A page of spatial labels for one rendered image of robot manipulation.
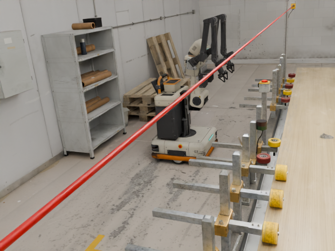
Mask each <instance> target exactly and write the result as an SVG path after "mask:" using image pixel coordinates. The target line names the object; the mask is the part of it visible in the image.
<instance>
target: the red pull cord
mask: <svg viewBox="0 0 335 251"><path fill-rule="evenodd" d="M292 7H293V6H292ZM292 7H291V8H292ZM291 8H289V9H291ZM289 9H288V10H289ZM288 10H287V11H288ZM287 11H286V12H287ZM286 12H284V13H283V14H285V13H286ZM283 14H282V15H283ZM282 15H281V16H282ZM281 16H279V17H278V18H277V19H276V20H278V19H279V18H280V17H281ZM276 20H274V21H273V22H272V23H271V24H269V25H268V26H267V27H266V28H264V29H263V30H262V31H261V32H259V33H258V34H257V35H256V36H254V37H253V38H252V39H251V40H249V41H248V42H247V43H246V44H244V45H243V46H242V47H241V48H239V49H238V50H237V51H236V52H235V53H233V54H232V55H231V56H230V57H228V58H227V59H226V60H225V61H223V62H222V63H221V64H220V65H218V66H217V67H216V68H215V69H213V70H212V71H211V72H210V73H208V74H207V75H206V76H205V77H203V78H202V79H201V80H200V81H198V82H197V83H196V84H195V85H194V86H192V87H191V88H190V89H189V90H187V91H186V92H185V93H184V94H182V95H181V96H180V97H179V98H177V99H176V100H175V101H174V102H172V103H171V104H170V105H169V106H167V107H166V108H165V109H164V110H162V111H161V112H160V113H159V114H157V115H156V116H155V117H154V118H152V119H151V120H150V121H149V122H148V123H146V124H145V125H144V126H143V127H141V128H140V129H139V130H138V131H136V132H135V133H134V134H133V135H131V136H130V137H129V138H128V139H126V140H125V141H124V142H123V143H121V144H120V145H119V146H118V147H116V148H115V149H114V150H113V151H111V152H110V153H109V154H108V155H106V156H105V157H104V158H103V159H101V160H100V161H99V162H98V163H96V164H95V165H94V166H93V167H91V168H90V169H89V170H88V171H87V172H85V173H84V174H83V175H82V176H80V177H79V178H78V179H77V180H75V181H74V182H73V183H72V184H70V185H69V186H68V187H67V188H65V189H64V190H63V191H62V192H60V193H59V194H58V195H57V196H55V197H54V198H53V199H52V200H50V201H49V202H48V203H47V204H46V205H44V206H43V207H42V208H41V209H39V210H38V211H37V212H36V213H34V214H33V215H32V216H31V217H29V218H28V219H27V220H26V221H24V222H23V223H22V224H21V225H19V226H18V227H17V228H16V229H14V230H13V231H12V232H11V233H9V234H8V235H7V236H6V237H5V238H3V239H2V240H1V241H0V251H4V250H6V249H7V248H8V247H9V246H10V245H12V244H13V243H14V242H15V241H16V240H17V239H19V238H20V237H21V236H22V235H23V234H25V233H26V232H27V231H28V230H29V229H30V228H32V227H33V226H34V225H35V224H36V223H38V222H39V221H40V220H41V219H42V218H43V217H45V216H46V215H47V214H48V213H49V212H51V211H52V210H53V209H54V208H55V207H56V206H58V205H59V204H60V203H61V202H62V201H64V200H65V199H66V198H67V197H68V196H69V195H71V194H72V193H73V192H74V191H75V190H76V189H78V188H79V187H80V186H81V185H82V184H84V183H85V182H86V181H87V180H88V179H89V178H91V177H92V176H93V175H94V174H95V173H97V172H98V171H99V170H100V169H101V168H102V167H104V166H105V165H106V164H107V163H108V162H110V161H111V160H112V159H113V158H114V157H115V156H117V155H118V154H119V153H120V152H121V151H123V150H124V149H125V148H126V147H127V146H128V145H130V144H131V143H132V142H133V141H134V140H136V139H137V138H138V137H139V136H140V135H142V134H143V133H144V132H145V131H146V130H147V129H149V128H150V127H151V126H152V125H153V124H155V123H156V122H157V121H158V120H159V119H160V118H162V117H163V116H164V115H165V114H166V113H168V112H169V111H170V110H171V109H172V108H173V107H175V106H176V105H177V104H178V103H179V102H181V101H182V100H183V99H184V98H185V97H186V96H188V95H189V94H190V93H191V92H192V91H194V90H195V89H196V88H197V87H198V86H199V85H201V84H202V83H203V82H204V81H205V80H207V79H208V78H209V77H210V76H211V75H212V74H214V73H215V72H216V71H217V70H218V69H220V68H221V67H222V66H223V65H224V64H225V63H227V62H228V61H229V60H230V59H231V58H233V57H234V56H235V55H236V54H237V53H238V52H240V51H241V50H242V49H243V48H244V47H246V46H247V45H248V44H249V43H250V42H251V41H253V40H254V39H255V38H256V37H257V36H259V35H260V34H261V33H262V32H263V31H264V30H266V29H267V28H268V27H269V26H270V25H272V24H273V23H274V22H275V21H276Z"/></svg>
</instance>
